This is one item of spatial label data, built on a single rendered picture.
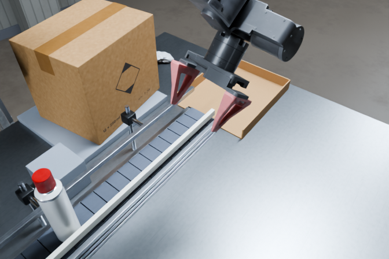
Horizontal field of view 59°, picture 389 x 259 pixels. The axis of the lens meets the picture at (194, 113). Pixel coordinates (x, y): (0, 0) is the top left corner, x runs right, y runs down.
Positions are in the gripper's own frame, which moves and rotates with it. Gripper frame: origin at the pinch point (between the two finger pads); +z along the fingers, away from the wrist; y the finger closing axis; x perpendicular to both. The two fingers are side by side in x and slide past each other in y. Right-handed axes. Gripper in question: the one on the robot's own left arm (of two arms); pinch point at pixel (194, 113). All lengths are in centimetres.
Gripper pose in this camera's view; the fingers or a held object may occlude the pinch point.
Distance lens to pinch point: 59.7
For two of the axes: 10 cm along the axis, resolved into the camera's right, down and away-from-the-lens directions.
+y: 7.2, 4.9, -5.0
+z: -4.5, 8.7, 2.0
